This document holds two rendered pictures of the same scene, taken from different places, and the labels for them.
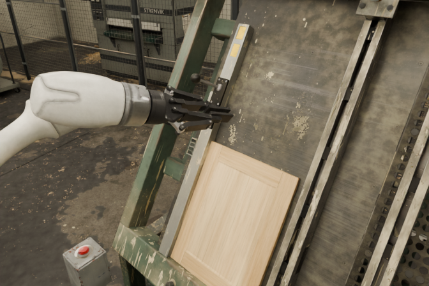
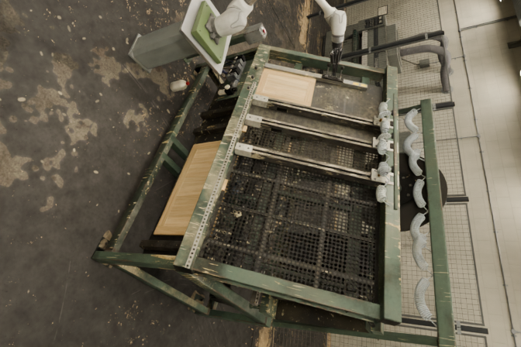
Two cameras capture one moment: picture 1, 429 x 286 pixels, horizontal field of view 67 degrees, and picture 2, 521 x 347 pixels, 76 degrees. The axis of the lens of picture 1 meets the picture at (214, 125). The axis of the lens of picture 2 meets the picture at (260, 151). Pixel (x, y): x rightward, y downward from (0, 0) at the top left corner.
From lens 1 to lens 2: 1.96 m
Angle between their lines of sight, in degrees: 2
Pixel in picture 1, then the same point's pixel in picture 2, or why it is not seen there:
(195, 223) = (281, 76)
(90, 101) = (339, 25)
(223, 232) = (281, 85)
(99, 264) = (258, 38)
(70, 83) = (343, 20)
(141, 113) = (336, 39)
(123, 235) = (266, 48)
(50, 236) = not seen: hidden behind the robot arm
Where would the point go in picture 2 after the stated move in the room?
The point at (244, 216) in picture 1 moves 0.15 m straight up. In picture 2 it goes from (290, 91) to (306, 88)
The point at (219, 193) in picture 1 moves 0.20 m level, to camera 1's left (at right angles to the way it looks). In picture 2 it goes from (295, 83) to (293, 61)
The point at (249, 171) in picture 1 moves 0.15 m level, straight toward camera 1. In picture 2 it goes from (308, 92) to (301, 87)
